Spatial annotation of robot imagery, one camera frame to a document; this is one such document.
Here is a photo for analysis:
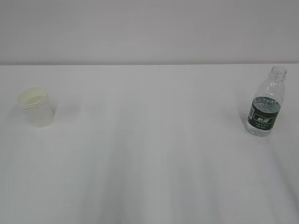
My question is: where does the clear water bottle green label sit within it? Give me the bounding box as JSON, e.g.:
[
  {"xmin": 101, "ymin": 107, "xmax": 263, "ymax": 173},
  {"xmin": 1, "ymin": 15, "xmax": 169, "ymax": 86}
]
[{"xmin": 245, "ymin": 66, "xmax": 287, "ymax": 137}]

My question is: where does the white paper cup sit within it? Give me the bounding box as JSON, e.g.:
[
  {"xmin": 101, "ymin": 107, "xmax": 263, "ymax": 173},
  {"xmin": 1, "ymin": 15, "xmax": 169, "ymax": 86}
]
[{"xmin": 17, "ymin": 87, "xmax": 54, "ymax": 128}]

